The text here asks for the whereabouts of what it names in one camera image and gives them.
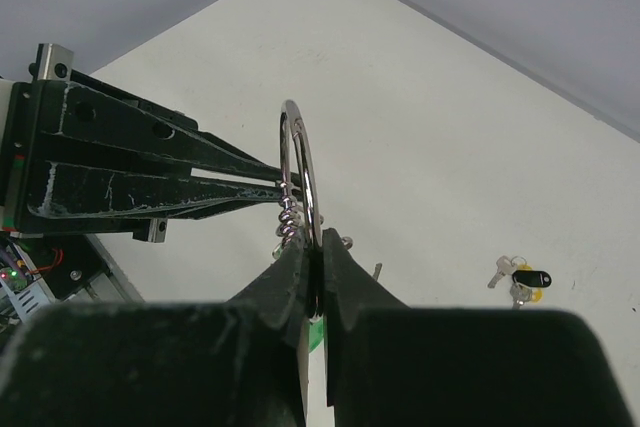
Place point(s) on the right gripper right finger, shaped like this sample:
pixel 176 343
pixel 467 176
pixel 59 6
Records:
pixel 389 364

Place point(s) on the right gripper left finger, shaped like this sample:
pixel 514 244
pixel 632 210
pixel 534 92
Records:
pixel 242 362

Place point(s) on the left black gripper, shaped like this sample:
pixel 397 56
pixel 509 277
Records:
pixel 62 198

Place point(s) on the green tag key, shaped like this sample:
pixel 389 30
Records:
pixel 316 335

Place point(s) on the silver keyring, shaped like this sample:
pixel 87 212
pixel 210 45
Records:
pixel 300 214

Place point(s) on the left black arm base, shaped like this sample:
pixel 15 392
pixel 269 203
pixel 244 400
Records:
pixel 73 265

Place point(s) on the yellow black tag key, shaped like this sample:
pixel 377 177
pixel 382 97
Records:
pixel 527 284

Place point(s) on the grey slotted cable duct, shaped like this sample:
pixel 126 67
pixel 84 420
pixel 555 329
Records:
pixel 26 298

